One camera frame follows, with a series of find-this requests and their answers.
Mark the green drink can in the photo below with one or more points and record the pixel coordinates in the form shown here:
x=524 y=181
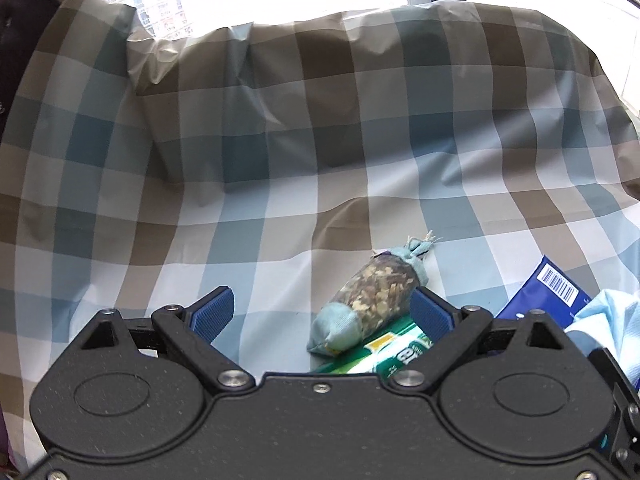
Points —
x=395 y=350

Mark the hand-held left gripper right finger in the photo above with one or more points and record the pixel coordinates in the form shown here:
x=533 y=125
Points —
x=430 y=312

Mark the light blue sachet bag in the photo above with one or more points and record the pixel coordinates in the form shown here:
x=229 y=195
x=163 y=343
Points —
x=370 y=290

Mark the checked tablecloth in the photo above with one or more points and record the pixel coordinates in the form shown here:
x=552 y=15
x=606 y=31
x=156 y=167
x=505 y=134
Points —
x=300 y=160

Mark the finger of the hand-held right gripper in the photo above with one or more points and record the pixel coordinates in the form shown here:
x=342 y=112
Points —
x=625 y=425

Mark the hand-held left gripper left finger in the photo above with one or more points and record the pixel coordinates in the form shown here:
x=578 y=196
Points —
x=212 y=312

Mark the light blue face mask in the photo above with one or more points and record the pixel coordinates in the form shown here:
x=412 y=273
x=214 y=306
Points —
x=615 y=320

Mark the purple chair with cream frame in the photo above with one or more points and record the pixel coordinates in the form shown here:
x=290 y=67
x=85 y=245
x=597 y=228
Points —
x=20 y=35

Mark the blue tissue pack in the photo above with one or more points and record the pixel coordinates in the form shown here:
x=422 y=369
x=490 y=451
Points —
x=545 y=295

